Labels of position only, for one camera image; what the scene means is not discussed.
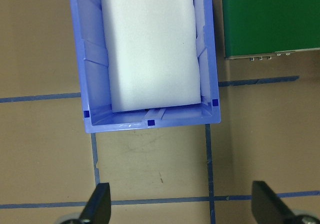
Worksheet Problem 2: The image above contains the white foam pad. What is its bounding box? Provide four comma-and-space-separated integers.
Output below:
99, 0, 202, 113

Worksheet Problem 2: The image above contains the green conveyor belt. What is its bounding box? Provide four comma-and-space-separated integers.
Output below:
221, 0, 320, 61

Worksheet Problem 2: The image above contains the blue plastic storage bin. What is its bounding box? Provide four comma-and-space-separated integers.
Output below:
67, 0, 222, 134

